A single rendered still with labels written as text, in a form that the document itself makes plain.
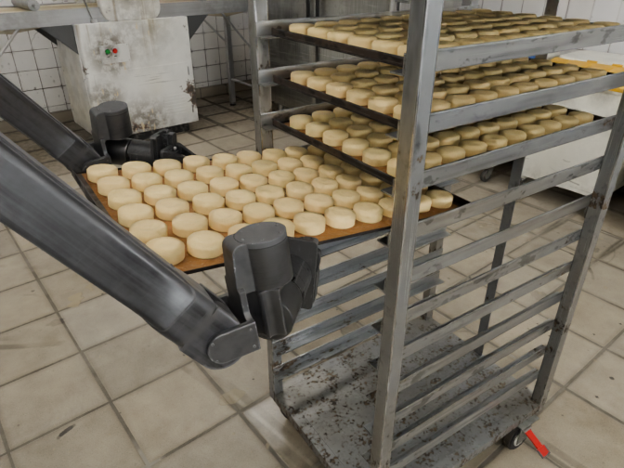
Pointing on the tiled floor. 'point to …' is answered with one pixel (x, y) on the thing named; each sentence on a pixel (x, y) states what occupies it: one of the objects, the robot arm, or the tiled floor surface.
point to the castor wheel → (512, 439)
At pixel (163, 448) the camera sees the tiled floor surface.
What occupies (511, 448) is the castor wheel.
